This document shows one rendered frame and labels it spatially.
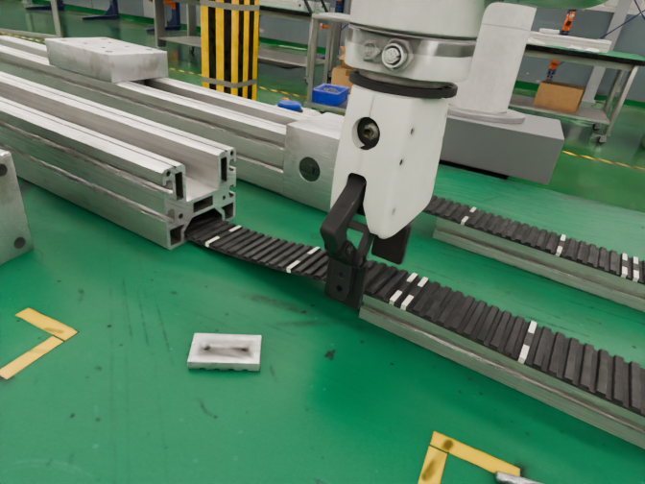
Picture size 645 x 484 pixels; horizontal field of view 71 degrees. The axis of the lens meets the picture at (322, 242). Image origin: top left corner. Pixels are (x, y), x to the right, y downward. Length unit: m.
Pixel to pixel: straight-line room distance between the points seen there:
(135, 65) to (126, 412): 0.60
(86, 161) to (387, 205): 0.34
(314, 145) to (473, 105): 0.41
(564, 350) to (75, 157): 0.49
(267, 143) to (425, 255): 0.25
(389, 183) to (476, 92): 0.60
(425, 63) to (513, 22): 0.61
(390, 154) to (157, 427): 0.22
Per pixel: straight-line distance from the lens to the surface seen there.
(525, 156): 0.83
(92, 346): 0.37
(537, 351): 0.36
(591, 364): 0.38
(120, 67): 0.80
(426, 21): 0.29
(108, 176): 0.51
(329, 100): 3.53
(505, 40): 0.89
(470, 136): 0.83
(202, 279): 0.43
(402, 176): 0.31
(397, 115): 0.29
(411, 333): 0.38
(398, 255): 0.42
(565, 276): 0.54
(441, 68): 0.30
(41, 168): 0.62
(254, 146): 0.61
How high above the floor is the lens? 1.02
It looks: 29 degrees down
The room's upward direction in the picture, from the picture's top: 7 degrees clockwise
